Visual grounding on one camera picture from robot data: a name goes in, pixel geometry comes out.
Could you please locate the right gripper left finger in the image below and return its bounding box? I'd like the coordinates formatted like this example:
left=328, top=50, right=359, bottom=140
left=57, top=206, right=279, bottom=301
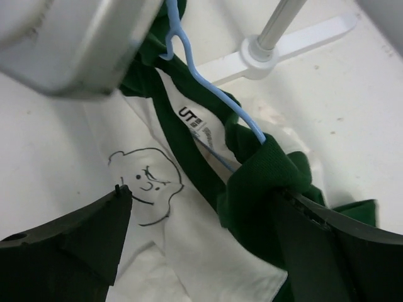
left=1, top=185, right=132, bottom=286

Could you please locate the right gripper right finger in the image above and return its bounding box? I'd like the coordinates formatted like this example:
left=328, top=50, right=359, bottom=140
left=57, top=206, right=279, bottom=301
left=273, top=191, right=402, bottom=301

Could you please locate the green and white t shirt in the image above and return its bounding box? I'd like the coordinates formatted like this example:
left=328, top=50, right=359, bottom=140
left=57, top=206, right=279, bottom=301
left=83, top=0, right=378, bottom=302

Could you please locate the light blue hanger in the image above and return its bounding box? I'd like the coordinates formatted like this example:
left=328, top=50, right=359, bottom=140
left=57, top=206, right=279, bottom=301
left=157, top=0, right=268, bottom=172

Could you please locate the white metal clothes rack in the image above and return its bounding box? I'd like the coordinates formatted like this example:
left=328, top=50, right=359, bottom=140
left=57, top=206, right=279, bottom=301
left=197, top=0, right=358, bottom=86

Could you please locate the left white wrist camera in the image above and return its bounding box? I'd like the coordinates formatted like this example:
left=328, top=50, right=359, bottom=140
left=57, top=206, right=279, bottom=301
left=1, top=0, right=162, bottom=99

